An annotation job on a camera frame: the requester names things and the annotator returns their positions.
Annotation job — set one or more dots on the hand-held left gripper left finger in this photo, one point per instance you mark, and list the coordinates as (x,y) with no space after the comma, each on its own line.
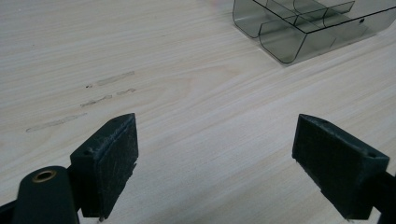
(106,168)

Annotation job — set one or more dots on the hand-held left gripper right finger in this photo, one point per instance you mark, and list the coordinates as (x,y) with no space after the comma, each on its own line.
(339,168)

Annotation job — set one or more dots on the clear smoky plastic organizer box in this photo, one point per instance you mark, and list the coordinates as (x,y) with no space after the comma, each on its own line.
(299,34)

